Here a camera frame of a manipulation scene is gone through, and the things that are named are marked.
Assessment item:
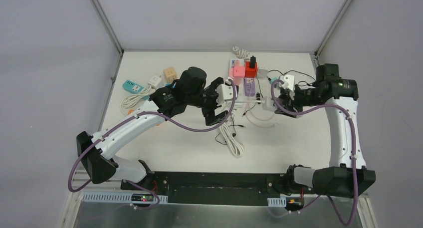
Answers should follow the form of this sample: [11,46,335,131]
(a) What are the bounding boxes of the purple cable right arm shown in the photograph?
[267,79,359,227]

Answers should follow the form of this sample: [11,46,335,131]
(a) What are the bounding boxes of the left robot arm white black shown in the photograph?
[76,67,237,190]

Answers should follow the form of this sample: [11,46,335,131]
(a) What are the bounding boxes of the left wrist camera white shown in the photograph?
[216,84,236,105]

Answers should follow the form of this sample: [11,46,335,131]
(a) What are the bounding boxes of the red cube socket adapter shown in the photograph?
[244,61,258,78]

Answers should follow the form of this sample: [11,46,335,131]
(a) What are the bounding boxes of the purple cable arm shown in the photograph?
[67,78,238,210]
[267,79,359,227]

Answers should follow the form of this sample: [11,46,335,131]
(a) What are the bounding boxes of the black mounting base plate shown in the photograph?
[120,171,318,207]

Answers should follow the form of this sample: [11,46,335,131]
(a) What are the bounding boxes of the small white power strip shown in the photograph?
[235,96,278,112]

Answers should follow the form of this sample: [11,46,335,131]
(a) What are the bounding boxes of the teal power strip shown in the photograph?
[122,80,151,100]

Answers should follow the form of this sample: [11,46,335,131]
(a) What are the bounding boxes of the white coiled cord at back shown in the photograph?
[231,45,251,59]

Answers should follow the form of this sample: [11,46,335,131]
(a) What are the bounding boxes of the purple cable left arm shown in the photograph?
[67,78,238,210]

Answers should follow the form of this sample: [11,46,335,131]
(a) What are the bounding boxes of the long white power strip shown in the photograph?
[228,58,245,98]

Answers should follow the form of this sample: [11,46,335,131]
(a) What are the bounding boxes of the white cube adapter behind red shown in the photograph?
[256,68,268,79]

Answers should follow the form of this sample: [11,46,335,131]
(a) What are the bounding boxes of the purple power strip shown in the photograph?
[244,78,256,97]

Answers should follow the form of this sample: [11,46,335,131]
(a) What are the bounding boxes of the white cord of teal strip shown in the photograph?
[120,86,156,116]

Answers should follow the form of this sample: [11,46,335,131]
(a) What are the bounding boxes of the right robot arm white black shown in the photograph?
[271,63,376,198]

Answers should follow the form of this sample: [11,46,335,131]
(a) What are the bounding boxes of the beige cube adapter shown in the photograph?
[163,67,178,83]

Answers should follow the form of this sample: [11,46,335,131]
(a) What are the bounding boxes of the pink cube socket adapter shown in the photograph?
[231,66,245,78]

